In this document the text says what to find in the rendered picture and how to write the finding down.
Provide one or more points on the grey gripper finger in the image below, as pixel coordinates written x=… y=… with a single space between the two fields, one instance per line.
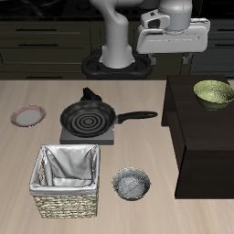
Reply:
x=152 y=58
x=186 y=58

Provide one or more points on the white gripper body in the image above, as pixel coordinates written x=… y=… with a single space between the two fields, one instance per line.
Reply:
x=170 y=39

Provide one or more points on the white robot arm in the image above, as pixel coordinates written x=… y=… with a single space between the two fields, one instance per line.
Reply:
x=117 y=36

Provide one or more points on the green bowl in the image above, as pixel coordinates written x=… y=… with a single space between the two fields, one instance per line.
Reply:
x=214 y=94

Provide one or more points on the grey bowl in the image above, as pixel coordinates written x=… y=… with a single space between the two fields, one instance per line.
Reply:
x=131 y=183

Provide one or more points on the wicker basket with white liner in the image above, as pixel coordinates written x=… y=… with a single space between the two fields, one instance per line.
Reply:
x=67 y=179

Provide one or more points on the black stove knob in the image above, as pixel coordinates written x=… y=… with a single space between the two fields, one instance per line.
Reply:
x=90 y=95

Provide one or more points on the dark wooden cabinet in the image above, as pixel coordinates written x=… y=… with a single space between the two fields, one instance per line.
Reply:
x=201 y=137

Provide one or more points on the black frying pan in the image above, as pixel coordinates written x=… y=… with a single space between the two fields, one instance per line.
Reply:
x=88 y=119

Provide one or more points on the dark grey stove plate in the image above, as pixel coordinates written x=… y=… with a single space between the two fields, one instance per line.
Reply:
x=88 y=139

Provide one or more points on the dark kitchen cupboards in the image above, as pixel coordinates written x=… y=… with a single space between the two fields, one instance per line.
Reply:
x=42 y=51

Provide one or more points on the white plate with red rim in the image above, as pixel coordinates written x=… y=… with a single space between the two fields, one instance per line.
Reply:
x=28 y=116

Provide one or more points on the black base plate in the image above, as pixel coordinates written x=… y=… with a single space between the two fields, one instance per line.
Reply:
x=91 y=67

